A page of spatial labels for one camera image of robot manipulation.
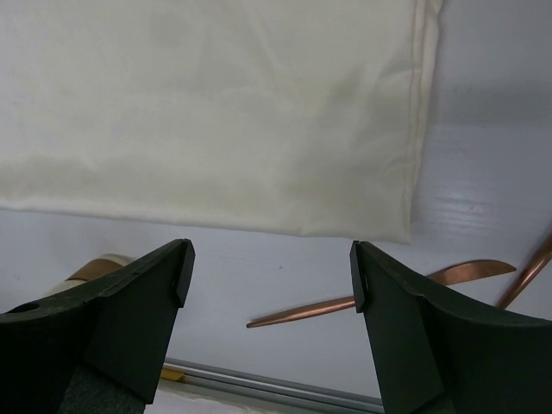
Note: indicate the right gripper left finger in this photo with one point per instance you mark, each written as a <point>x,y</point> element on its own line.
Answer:
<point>98,347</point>

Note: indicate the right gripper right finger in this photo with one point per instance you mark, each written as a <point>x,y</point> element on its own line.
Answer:
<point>438,351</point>

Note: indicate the metal cup with band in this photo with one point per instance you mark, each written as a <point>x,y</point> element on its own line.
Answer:
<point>92,270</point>

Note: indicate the copper knife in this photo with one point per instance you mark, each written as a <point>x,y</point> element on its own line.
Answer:
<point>460,273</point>

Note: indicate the copper fork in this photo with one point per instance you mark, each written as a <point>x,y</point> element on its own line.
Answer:
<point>540,259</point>

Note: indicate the cream cloth placemat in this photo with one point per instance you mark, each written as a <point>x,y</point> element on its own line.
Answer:
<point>290,117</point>

